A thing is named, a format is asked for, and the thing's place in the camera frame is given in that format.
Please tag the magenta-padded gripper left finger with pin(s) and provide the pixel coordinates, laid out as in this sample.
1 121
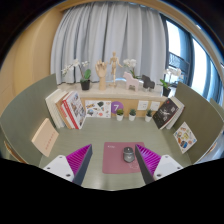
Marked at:
60 166

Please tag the purple round number sign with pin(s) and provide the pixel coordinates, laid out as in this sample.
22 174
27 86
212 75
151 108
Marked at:
117 107

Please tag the dark grey computer mouse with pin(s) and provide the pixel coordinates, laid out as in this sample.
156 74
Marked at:
128 154

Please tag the black cover book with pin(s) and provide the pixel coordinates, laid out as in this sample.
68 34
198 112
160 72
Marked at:
165 113

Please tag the light wood desk shelf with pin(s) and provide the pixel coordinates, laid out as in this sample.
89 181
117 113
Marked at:
126 96

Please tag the colourful illustrated picture book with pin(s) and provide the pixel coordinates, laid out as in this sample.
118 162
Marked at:
185 137

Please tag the dark-framed window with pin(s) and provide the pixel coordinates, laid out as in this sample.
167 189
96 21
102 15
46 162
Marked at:
175 40

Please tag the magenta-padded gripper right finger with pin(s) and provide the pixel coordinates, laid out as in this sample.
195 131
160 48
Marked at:
166 166

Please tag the white illustrated sticker card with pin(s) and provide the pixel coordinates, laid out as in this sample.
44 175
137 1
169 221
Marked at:
98 109

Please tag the thin white red-marked book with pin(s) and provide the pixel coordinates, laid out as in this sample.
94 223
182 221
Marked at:
67 116

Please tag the tan spine book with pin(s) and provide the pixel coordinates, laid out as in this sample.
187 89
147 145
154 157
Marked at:
63 116

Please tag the small potted succulent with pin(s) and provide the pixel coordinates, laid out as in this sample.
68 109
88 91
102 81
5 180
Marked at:
120 116
132 116
148 117

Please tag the wooden hand model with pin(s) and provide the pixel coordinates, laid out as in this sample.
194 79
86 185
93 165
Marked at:
101 71

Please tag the white orchid black pot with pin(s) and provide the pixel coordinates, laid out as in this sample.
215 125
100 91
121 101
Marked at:
85 85
166 91

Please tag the pink mouse pad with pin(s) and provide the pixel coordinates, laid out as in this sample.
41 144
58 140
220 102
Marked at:
115 160

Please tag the white wall socket plate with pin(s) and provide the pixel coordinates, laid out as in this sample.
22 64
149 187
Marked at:
155 106
143 105

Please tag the white orchid behind horse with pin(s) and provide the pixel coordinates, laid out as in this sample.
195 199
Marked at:
130 62

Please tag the beige book red lettering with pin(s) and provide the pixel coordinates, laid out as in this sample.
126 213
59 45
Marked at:
45 137

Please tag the red-spined collage cover book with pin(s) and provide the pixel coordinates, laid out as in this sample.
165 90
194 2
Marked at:
76 108

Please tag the grey curtain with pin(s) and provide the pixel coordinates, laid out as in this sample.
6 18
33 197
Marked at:
113 33

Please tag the green felt desk divider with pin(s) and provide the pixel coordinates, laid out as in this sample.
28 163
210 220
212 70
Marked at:
217 107
23 113
200 110

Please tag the pink wooden horse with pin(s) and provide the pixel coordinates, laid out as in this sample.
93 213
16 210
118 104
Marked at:
131 81

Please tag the wooden artist mannequin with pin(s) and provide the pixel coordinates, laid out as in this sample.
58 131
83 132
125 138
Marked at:
114 66

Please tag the black wooden horse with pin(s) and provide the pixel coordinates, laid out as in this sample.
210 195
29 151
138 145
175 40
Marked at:
149 81

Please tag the white upright book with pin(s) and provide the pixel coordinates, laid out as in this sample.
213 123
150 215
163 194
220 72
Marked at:
51 106
57 98

